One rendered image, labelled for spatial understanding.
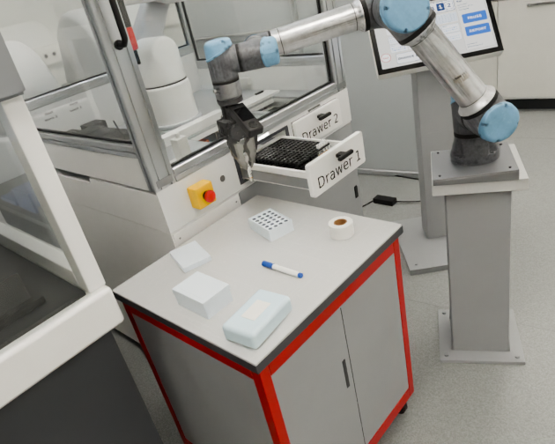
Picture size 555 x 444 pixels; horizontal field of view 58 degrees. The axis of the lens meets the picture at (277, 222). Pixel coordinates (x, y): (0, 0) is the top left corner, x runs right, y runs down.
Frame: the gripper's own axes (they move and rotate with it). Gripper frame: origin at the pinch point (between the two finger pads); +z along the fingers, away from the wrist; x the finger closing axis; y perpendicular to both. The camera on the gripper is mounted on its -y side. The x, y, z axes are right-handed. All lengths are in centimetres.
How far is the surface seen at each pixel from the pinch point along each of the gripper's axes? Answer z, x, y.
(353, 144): 7.2, -38.3, -1.0
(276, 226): 18.0, -0.2, -8.1
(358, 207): 58, -70, 42
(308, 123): 8, -45, 33
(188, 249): 20.1, 23.4, 6.0
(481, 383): 97, -52, -40
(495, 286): 64, -67, -34
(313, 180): 9.5, -16.5, -7.1
